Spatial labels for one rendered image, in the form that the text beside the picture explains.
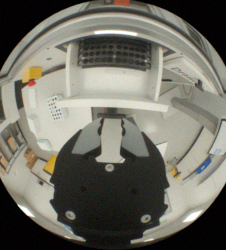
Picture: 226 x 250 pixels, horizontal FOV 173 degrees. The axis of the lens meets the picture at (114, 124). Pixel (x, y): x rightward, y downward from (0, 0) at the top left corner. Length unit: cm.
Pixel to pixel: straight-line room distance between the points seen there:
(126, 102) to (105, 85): 11
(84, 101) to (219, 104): 175
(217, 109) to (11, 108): 246
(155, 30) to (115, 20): 7
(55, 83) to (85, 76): 21
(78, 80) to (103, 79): 8
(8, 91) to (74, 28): 73
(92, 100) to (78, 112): 23
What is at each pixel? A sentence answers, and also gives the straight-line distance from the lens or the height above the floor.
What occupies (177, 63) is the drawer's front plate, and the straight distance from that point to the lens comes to 27.
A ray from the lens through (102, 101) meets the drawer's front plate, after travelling 16.
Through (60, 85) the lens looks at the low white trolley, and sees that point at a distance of 41.
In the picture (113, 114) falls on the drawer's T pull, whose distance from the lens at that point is 18.
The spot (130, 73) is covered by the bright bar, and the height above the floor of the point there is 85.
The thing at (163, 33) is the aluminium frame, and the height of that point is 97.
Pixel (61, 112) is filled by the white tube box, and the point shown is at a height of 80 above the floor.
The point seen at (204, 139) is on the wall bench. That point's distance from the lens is 313.
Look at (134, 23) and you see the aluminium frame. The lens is 16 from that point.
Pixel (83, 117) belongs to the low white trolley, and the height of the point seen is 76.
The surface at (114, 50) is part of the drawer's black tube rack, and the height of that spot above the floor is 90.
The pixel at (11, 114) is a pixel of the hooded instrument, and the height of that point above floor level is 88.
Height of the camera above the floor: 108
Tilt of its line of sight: 60 degrees down
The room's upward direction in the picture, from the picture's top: 179 degrees clockwise
